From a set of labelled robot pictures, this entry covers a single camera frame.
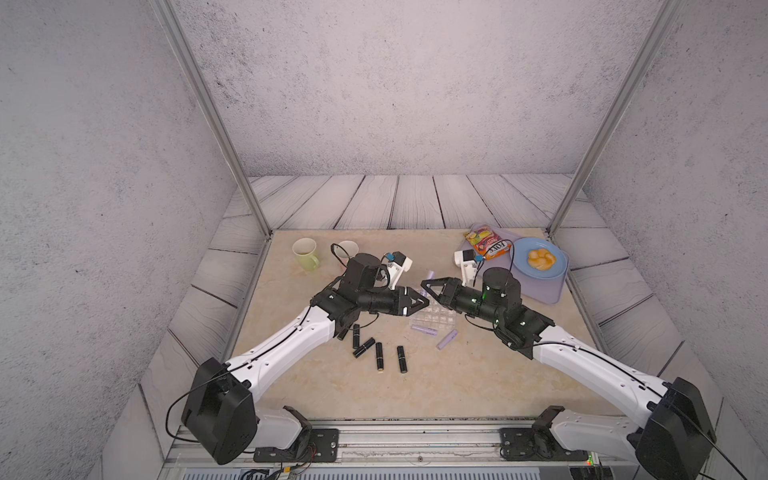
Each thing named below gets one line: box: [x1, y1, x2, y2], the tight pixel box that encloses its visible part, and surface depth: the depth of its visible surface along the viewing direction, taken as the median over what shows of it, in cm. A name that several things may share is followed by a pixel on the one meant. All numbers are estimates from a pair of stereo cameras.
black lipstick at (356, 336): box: [352, 324, 360, 349], surface depth 95 cm
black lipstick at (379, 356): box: [376, 342, 384, 371], surface depth 89 cm
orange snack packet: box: [464, 224, 512, 261], surface depth 116 cm
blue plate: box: [509, 237, 568, 280], surface depth 110 cm
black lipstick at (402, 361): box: [397, 346, 408, 373], surface depth 88 cm
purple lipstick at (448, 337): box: [436, 329, 458, 351], surface depth 93 cm
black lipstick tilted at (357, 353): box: [352, 337, 376, 359], surface depth 91 cm
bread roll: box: [527, 248, 557, 271], surface depth 110 cm
